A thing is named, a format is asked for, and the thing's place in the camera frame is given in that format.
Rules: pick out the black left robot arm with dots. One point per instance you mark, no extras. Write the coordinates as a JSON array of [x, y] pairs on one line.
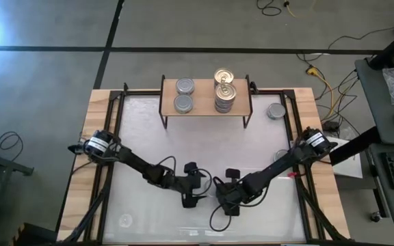
[[139, 164]]

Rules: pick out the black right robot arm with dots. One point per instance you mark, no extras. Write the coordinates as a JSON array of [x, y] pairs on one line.
[[275, 167]]

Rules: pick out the small red tag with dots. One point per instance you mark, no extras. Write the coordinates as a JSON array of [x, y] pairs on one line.
[[292, 175]]

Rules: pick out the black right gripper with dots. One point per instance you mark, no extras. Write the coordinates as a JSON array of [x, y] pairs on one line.
[[233, 191]]

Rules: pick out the black diagonal strut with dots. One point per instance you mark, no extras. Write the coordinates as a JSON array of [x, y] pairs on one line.
[[354, 147]]

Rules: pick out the dark box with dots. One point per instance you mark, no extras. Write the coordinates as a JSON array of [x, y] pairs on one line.
[[36, 235]]

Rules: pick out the black clamp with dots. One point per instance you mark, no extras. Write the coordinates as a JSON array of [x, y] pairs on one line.
[[253, 89]]

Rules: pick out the thick black pole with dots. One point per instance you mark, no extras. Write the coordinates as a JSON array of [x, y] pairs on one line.
[[392, 51]]

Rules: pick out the wooden shelf black metal frame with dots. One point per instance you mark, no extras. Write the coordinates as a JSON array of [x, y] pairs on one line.
[[204, 99]]

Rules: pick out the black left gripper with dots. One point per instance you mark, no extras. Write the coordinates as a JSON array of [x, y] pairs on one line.
[[186, 184]]

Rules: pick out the white paper sheet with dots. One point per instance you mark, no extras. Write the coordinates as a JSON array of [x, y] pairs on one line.
[[349, 167]]

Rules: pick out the green light tuna can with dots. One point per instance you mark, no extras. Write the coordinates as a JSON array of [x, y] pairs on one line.
[[279, 154], [276, 111], [183, 103], [185, 85]]

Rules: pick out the light wooden table base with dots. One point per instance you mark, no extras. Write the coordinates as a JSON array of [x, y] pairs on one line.
[[87, 119]]

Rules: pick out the black aluminium table frame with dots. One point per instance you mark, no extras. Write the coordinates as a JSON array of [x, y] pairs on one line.
[[115, 95]]

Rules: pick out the grey metal stand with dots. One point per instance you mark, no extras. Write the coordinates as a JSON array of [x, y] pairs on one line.
[[5, 165]]

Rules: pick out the small caster wheel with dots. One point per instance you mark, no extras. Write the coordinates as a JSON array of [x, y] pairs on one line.
[[375, 217]]

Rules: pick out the grey desk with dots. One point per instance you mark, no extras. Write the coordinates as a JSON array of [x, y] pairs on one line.
[[371, 102]]

